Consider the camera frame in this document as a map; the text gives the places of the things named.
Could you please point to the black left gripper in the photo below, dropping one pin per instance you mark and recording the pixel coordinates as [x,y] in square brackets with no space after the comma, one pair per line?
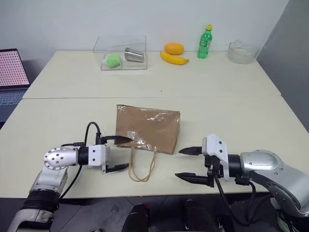
[103,140]

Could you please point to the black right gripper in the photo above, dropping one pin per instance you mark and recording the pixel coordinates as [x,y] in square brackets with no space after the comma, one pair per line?
[212,166]

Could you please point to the brown paper bag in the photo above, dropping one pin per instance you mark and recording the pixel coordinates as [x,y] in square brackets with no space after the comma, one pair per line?
[144,128]

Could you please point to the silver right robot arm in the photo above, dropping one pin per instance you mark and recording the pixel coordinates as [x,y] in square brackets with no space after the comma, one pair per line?
[263,164]

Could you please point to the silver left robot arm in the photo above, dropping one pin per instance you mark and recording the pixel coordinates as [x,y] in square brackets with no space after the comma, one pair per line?
[60,158]

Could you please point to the dark rounded shape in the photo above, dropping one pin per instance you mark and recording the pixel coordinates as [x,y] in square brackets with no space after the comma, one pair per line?
[138,217]
[199,216]

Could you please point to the green ball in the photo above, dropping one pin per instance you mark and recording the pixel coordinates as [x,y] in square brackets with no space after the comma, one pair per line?
[113,61]

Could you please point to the metal cup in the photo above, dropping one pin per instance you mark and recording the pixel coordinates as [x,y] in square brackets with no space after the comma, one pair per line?
[134,55]

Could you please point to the yellow banana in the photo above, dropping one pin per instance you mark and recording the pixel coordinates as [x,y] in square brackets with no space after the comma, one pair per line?
[172,59]

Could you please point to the clear plastic box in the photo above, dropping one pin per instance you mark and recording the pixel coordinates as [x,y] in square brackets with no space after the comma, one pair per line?
[135,42]

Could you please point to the orange round fruit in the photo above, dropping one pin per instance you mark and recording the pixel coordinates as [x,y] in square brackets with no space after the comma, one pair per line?
[174,48]

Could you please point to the clear glass bowl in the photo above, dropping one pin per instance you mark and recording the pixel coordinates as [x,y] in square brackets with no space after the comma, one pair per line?
[243,54]

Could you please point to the green plastic soda bottle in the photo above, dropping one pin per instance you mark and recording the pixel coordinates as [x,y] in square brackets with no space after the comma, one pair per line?
[205,43]

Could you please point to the grey laptop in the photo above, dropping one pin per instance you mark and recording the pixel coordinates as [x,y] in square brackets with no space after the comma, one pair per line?
[12,70]

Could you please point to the grey partition panel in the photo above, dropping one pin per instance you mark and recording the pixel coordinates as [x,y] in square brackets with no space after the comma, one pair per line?
[287,60]

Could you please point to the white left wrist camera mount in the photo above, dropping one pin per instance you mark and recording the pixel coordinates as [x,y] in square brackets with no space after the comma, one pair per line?
[97,155]

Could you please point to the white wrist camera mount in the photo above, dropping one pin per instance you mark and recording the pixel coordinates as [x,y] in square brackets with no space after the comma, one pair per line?
[217,145]
[97,155]

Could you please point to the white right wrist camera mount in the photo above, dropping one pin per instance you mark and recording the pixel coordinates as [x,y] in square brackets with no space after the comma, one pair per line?
[217,145]

